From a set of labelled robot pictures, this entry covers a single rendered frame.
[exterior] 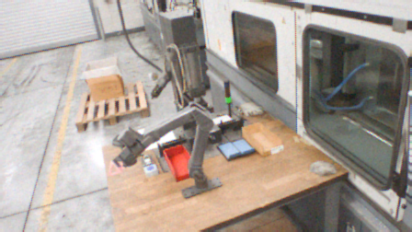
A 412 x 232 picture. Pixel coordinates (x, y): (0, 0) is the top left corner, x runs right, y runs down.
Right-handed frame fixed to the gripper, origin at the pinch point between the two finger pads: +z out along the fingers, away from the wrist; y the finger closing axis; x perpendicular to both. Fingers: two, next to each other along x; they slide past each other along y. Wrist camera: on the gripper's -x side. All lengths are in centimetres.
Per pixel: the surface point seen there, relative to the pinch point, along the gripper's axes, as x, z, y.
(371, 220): 99, -66, -32
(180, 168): 18.6, -9.5, -33.3
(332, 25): 19, -113, -29
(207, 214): 42.6, -18.6, -2.7
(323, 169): 67, -65, -33
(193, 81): -11, -46, -41
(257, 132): 34, -47, -70
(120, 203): 12.2, 13.9, -5.6
